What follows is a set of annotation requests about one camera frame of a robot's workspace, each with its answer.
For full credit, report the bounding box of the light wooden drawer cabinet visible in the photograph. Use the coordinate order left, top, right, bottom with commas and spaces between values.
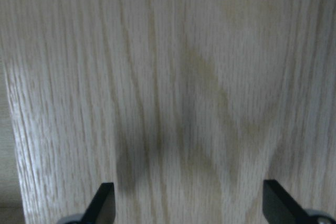
1, 0, 335, 223

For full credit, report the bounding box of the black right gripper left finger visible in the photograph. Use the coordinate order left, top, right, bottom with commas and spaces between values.
79, 183, 116, 224

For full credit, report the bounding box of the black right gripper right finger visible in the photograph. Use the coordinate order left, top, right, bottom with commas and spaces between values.
262, 179, 315, 224

